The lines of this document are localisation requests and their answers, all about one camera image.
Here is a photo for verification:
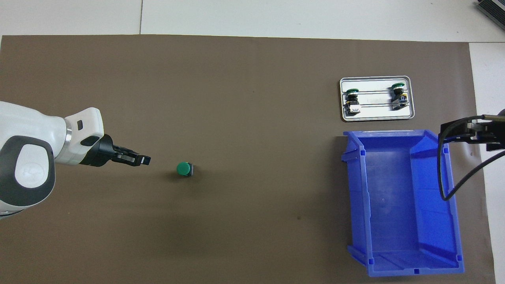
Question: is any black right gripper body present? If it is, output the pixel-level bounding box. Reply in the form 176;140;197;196
486;121;505;152

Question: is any silver metal tray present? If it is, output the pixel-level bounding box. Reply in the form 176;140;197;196
339;75;415;122

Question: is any green push button switch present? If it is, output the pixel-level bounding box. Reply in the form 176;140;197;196
391;82;409;110
176;162;195;178
342;88;361;116

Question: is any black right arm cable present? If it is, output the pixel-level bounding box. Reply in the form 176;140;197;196
437;114;505;202

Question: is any brown paper table mat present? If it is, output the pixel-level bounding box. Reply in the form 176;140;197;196
0;34;497;284

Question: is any grey ribbed device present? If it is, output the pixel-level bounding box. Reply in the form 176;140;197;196
475;0;505;24

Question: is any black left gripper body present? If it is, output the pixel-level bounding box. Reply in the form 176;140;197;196
81;134;115;167

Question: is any blue plastic storage bin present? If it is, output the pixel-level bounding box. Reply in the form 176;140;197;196
341;129;465;277

